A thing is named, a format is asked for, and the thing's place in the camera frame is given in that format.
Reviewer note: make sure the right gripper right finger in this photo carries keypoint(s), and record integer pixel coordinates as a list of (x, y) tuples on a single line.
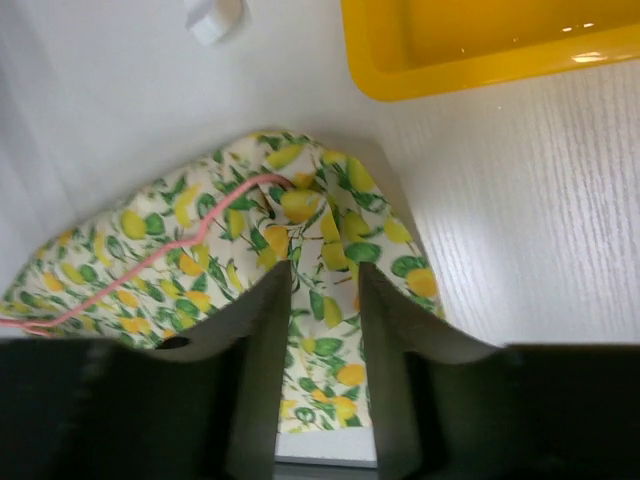
[(401, 340)]

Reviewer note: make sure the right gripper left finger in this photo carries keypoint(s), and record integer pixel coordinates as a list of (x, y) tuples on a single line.
[(222, 382)]

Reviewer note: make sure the lemon print cloth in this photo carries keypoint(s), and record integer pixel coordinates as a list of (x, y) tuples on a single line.
[(331, 222)]

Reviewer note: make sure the clothes rack metal white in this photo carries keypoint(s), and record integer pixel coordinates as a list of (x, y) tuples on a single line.
[(214, 21)]

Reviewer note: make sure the yellow plastic tray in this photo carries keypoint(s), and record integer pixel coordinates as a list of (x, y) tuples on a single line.
[(400, 50)]

